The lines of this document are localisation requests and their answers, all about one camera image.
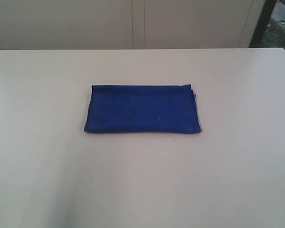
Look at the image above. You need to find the blue towel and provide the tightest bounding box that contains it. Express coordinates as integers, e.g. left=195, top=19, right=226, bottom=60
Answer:
left=84, top=85, right=201, bottom=134

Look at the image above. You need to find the black window frame post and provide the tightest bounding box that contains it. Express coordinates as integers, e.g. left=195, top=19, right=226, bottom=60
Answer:
left=249, top=0, right=277, bottom=48

